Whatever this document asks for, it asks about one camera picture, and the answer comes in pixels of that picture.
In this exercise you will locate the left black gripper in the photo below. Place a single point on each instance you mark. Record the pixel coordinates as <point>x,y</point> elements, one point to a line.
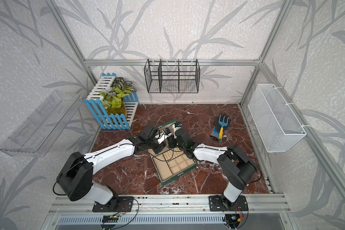
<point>159,149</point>

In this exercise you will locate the blue white picket fence planter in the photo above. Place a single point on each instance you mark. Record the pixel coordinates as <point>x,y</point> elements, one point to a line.
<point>121,118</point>

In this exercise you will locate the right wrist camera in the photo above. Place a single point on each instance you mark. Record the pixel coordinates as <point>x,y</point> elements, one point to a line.
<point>176,127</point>

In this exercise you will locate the black wire basket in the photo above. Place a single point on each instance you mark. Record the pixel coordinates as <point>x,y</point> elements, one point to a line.
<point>172,77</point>

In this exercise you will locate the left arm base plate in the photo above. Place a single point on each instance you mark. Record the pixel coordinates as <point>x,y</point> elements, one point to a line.
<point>119,204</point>

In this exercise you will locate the blue garden hand fork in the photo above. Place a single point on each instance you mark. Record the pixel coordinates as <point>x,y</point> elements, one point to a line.
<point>223,121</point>

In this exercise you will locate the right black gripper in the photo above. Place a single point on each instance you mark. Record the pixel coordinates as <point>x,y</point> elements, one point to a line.
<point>170,142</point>

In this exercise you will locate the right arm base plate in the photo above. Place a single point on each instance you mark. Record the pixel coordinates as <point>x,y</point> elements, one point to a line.
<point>220,203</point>

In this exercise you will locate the green jewelry box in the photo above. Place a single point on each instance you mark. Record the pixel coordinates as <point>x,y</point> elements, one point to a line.
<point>171,163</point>

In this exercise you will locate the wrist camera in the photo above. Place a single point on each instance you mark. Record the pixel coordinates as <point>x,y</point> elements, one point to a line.
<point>176,127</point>
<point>164,135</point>

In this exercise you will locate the white mesh basket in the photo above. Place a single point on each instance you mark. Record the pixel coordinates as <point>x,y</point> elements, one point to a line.
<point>275,121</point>

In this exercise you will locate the aluminium front rail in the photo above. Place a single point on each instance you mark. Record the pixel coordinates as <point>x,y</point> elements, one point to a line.
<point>174,204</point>

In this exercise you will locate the clear acrylic shelf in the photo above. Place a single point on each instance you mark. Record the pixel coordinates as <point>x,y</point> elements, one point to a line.
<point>35,136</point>

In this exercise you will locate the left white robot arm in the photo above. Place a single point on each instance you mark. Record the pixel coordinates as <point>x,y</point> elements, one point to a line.
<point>76,176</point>

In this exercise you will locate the green artificial plant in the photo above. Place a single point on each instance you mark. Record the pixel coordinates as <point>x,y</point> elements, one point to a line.
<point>112,96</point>

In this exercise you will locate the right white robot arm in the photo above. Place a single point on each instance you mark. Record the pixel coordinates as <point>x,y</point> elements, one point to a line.
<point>235,164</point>

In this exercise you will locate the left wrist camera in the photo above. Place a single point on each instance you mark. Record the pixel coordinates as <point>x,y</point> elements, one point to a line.
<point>164,135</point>

